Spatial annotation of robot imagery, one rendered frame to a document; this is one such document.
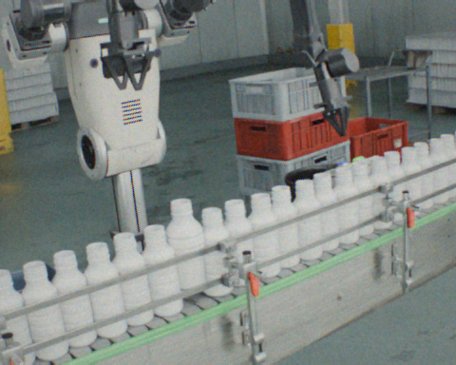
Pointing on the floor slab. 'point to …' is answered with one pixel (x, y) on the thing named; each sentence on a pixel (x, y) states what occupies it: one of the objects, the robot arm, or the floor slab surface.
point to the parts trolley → (390, 90)
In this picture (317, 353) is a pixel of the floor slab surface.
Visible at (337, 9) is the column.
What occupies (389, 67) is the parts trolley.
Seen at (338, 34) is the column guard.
